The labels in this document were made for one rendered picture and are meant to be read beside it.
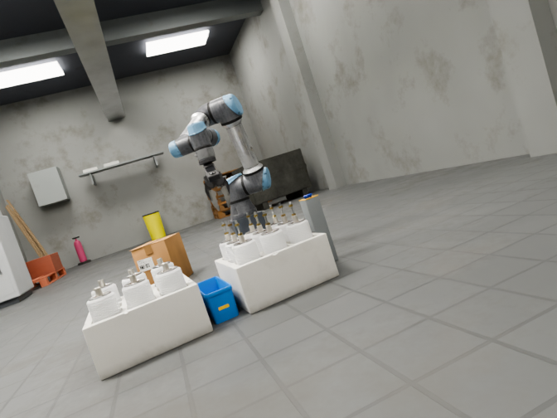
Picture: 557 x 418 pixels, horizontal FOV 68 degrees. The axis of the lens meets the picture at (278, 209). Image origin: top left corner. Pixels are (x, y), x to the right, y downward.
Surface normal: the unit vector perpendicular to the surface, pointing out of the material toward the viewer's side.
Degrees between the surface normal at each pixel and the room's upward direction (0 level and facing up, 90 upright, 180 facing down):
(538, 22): 90
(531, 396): 0
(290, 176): 90
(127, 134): 90
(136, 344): 90
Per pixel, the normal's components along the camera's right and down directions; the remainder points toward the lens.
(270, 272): 0.34, -0.04
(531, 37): -0.90, 0.32
